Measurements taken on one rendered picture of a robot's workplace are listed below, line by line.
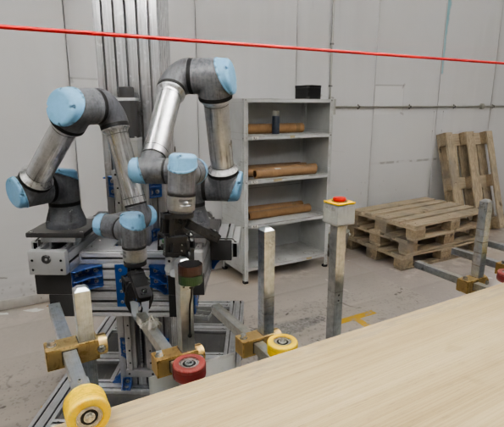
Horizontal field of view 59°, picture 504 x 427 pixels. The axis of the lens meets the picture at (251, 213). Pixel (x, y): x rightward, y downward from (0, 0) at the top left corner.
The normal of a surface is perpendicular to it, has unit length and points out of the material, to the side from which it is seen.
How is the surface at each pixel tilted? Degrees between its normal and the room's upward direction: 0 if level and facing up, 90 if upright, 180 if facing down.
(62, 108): 85
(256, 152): 90
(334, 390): 0
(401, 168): 90
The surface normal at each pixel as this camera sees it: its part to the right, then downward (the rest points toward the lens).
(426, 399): 0.00, -0.97
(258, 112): 0.49, 0.21
